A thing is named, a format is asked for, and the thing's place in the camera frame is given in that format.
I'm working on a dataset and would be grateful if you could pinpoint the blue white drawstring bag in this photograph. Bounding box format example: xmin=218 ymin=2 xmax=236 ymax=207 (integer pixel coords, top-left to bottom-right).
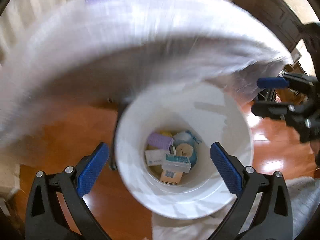
xmin=173 ymin=130 xmax=202 ymax=167

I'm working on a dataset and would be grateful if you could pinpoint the dark wooden dresser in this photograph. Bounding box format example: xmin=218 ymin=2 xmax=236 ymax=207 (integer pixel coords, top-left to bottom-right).
xmin=233 ymin=0 xmax=303 ymax=52

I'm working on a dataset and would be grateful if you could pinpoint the blue white medicine box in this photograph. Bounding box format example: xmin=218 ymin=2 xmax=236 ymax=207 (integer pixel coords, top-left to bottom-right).
xmin=144 ymin=149 xmax=169 ymax=166

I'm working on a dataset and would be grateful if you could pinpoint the brown cardboard box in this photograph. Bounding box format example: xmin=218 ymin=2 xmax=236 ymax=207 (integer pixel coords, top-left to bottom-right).
xmin=159 ymin=170 xmax=183 ymax=185

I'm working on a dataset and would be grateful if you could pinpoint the clear box teal label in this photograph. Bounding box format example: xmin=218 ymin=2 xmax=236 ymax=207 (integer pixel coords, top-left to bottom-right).
xmin=162 ymin=154 xmax=191 ymax=173

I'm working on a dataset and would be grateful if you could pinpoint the cream tissue ball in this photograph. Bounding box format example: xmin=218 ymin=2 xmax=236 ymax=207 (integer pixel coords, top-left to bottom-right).
xmin=176 ymin=143 xmax=193 ymax=158

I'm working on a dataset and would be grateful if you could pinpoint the yellow paper bag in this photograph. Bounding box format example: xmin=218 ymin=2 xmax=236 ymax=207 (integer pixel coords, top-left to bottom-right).
xmin=144 ymin=131 xmax=173 ymax=178

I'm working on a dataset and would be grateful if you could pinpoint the white trash bin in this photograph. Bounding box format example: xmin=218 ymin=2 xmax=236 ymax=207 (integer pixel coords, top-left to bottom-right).
xmin=115 ymin=83 xmax=253 ymax=219

